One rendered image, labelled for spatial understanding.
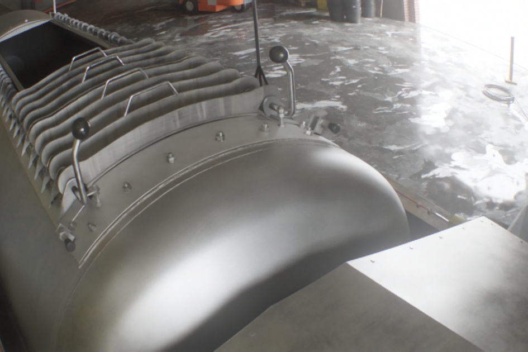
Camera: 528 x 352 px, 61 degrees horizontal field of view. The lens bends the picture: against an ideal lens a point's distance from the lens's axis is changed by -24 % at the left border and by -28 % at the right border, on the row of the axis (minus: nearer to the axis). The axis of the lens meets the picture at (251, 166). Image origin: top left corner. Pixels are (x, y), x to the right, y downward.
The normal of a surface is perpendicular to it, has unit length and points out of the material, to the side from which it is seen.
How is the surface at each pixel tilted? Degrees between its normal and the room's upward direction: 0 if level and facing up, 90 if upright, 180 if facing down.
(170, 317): 68
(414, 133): 0
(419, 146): 0
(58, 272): 40
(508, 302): 21
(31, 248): 44
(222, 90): 90
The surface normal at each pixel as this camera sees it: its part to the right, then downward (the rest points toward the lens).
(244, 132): 0.08, -0.91
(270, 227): 0.52, -0.03
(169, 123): 0.60, 0.38
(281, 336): -0.34, -0.67
